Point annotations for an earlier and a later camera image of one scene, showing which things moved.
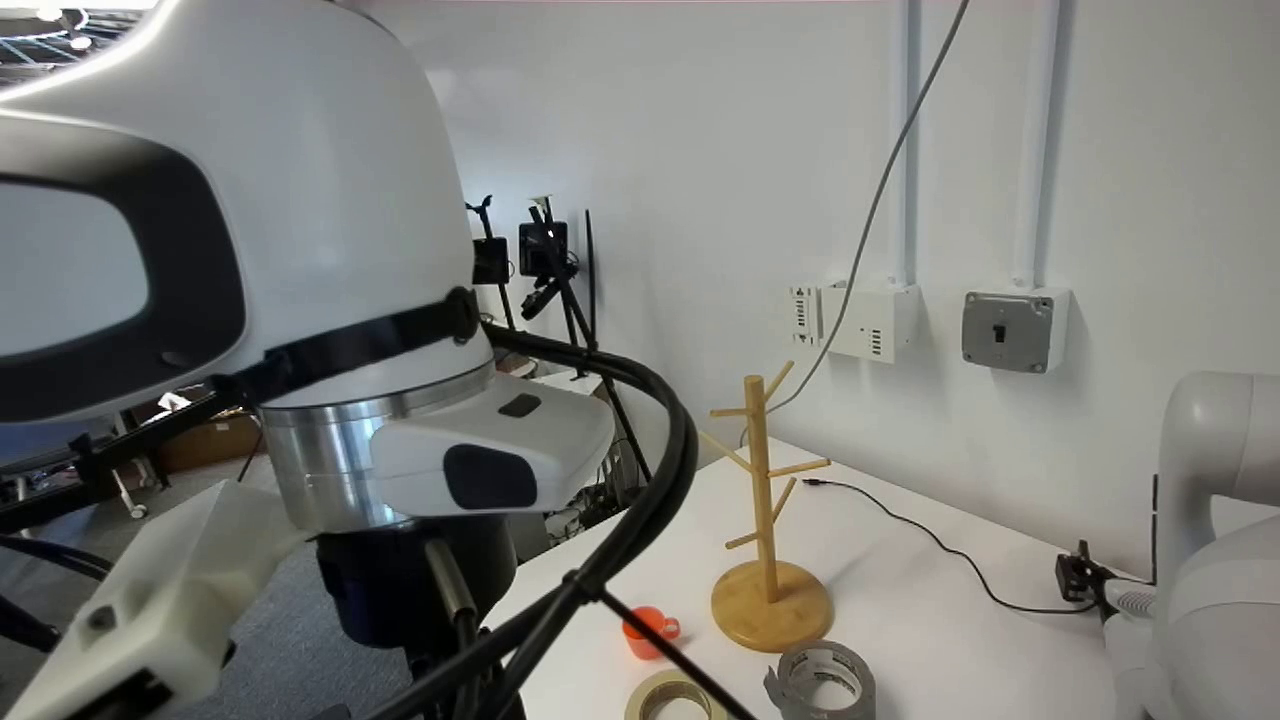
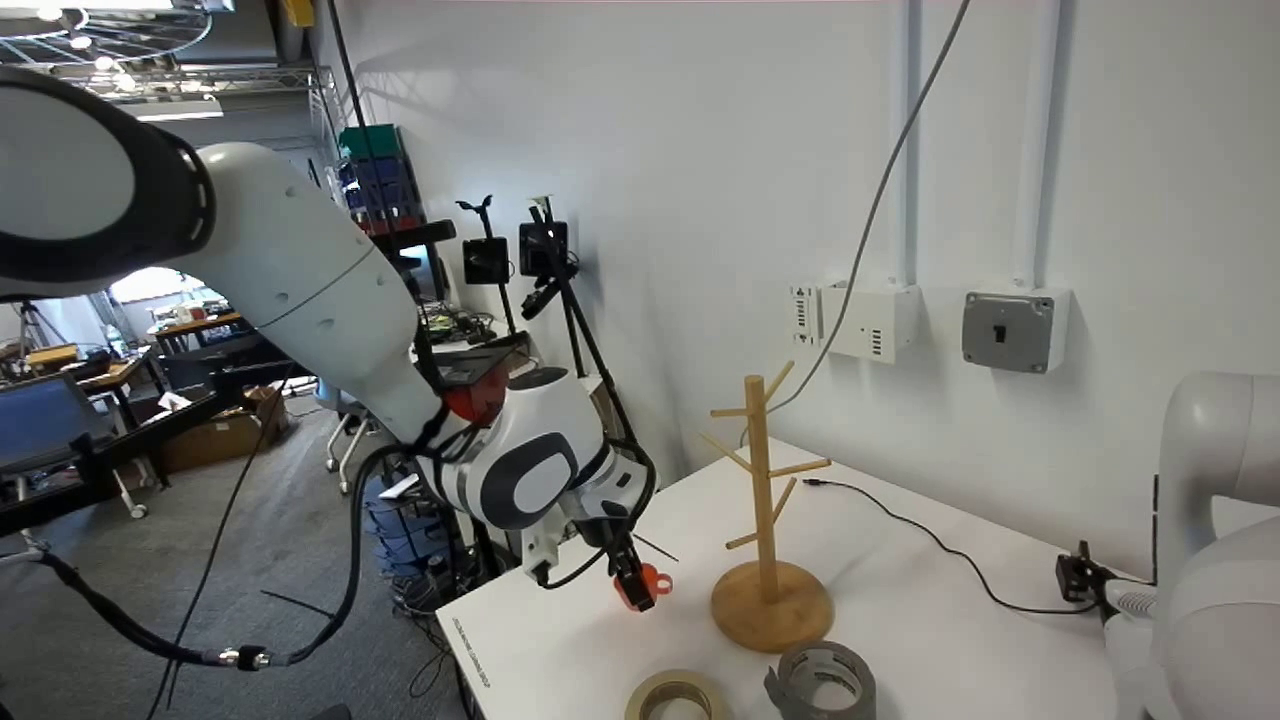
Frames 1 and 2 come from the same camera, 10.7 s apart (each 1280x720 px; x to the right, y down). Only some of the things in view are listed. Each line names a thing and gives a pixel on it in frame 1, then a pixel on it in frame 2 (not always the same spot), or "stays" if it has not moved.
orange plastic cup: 640,641 → 652,582
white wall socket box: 867,323 stays
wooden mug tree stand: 764,607 stays
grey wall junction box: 1004,330 stays
